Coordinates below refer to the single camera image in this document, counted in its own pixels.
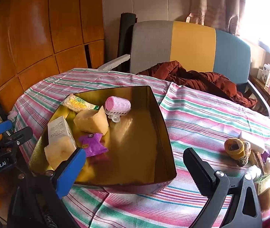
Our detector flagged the green white medicine box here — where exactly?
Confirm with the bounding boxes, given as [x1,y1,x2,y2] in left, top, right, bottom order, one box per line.
[254,174,270,196]

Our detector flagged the white cardboard box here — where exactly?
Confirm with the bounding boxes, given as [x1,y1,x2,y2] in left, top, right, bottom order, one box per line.
[47,116,77,147]

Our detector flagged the yellow sponge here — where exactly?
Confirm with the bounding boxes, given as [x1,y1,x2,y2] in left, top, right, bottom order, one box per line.
[74,106,109,135]
[44,136,76,170]

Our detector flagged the white foam block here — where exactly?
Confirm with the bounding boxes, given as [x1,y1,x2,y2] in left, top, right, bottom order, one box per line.
[239,131,265,154]

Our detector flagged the green yellow snack bar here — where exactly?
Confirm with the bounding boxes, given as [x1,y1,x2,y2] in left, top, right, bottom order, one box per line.
[61,94,99,113]

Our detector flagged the purple snack packet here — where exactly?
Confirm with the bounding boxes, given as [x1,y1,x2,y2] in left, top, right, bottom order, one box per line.
[79,133,108,157]

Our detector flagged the pink hair roller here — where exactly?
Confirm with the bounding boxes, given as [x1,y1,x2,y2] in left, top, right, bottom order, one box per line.
[105,96,131,123]

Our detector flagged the gold metal tin box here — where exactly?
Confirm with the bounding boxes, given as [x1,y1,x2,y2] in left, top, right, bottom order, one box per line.
[28,85,178,194]

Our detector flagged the striped pink green tablecloth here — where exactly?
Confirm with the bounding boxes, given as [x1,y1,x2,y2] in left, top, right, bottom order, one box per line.
[13,68,270,227]

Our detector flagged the white boxes on table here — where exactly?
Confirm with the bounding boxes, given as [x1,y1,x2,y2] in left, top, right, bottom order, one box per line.
[257,63,270,88]

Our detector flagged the rust red jacket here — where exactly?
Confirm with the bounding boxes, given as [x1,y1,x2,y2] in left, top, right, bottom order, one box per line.
[138,61,257,109]

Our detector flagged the grey yellow blue armchair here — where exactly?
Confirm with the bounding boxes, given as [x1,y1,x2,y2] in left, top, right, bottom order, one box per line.
[99,21,270,117]

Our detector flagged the black rolled mat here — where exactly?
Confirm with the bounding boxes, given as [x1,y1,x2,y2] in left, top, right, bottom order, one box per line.
[117,12,138,59]

